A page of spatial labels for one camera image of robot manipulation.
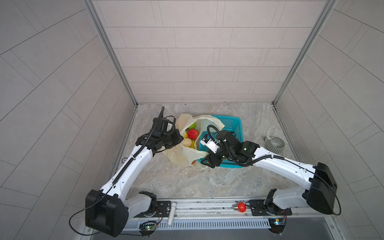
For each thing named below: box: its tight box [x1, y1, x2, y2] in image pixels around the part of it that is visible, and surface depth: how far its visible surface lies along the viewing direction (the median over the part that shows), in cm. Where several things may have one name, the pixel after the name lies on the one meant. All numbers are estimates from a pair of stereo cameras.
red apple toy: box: [187, 129, 199, 140], surface depth 95 cm
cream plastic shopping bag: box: [162, 113, 193, 166], surface depth 73 cm
